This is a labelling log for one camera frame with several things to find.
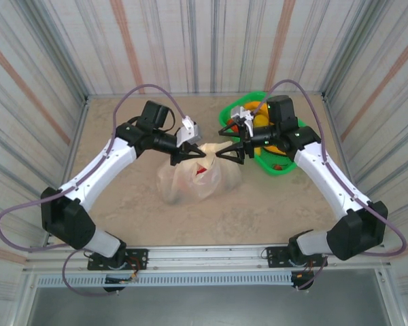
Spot translucent printed plastic bag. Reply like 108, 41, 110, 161
156, 142, 242, 206

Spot round orange fake fruit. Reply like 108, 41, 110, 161
225, 117, 241, 134

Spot green plastic basket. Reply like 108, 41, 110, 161
218, 90, 309, 177

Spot grey metal panel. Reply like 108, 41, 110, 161
26, 287, 394, 326

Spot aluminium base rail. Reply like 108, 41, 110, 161
25, 244, 392, 272

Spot red orange base wires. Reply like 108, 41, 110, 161
127, 257, 147, 283

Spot grey slotted cable duct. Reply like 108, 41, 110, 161
37, 273, 293, 288

